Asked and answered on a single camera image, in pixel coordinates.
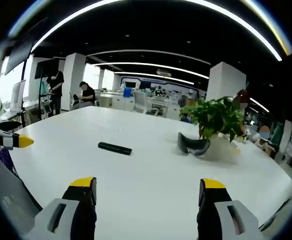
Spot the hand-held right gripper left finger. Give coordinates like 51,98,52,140
23,176,98,240

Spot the wall-mounted black screen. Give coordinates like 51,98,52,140
4,18,48,76

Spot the white office chair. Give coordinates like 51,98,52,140
68,91,80,108
132,91,149,114

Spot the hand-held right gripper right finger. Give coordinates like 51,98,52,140
196,178,264,240

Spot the green potted plant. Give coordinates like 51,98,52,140
179,96,247,165

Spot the black headset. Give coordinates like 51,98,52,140
177,132,211,157

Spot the black remote control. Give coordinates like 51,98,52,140
97,141,133,157

